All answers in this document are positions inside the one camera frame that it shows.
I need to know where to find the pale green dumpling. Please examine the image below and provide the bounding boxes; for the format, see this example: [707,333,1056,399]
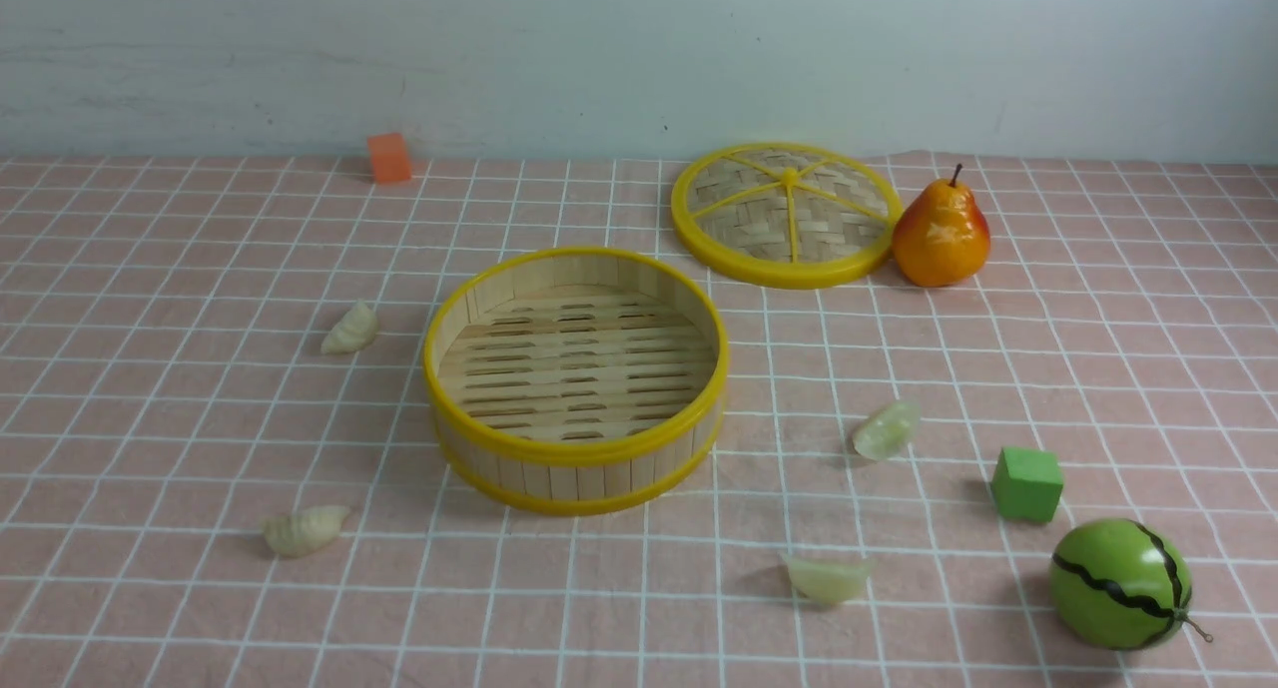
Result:
[851,398,921,460]
[781,552,875,606]

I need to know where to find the yellow rimmed woven steamer lid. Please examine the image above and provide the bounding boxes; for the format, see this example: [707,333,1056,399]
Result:
[670,142,904,292]

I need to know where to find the pale green dumpling front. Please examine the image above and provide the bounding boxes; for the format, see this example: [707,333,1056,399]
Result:
[781,552,875,606]

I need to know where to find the green toy watermelon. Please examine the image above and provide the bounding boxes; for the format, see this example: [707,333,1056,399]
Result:
[1048,518,1214,651]

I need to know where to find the green foam cube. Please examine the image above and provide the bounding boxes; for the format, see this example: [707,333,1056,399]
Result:
[990,446,1065,524]

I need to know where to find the orange yellow toy pear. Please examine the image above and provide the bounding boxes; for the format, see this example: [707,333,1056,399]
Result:
[892,162,990,288]

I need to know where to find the cream dumpling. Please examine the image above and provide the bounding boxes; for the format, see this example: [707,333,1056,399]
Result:
[320,301,380,356]
[261,505,351,559]

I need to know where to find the yellow rimmed bamboo steamer tray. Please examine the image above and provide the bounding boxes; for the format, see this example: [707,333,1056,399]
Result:
[420,247,730,515]

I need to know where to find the orange foam cube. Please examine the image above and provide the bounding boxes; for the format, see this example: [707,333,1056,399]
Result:
[366,132,412,185]

